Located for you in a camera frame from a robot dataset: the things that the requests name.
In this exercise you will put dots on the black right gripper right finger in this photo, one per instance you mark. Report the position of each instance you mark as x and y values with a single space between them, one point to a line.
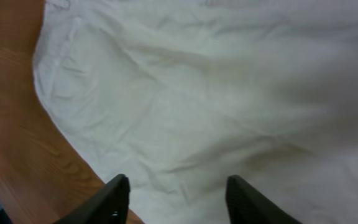
246 205

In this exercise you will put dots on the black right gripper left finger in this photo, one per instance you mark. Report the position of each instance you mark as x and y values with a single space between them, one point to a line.
109 205

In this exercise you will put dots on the beige cotton shorts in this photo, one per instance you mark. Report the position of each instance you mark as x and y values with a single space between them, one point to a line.
179 95

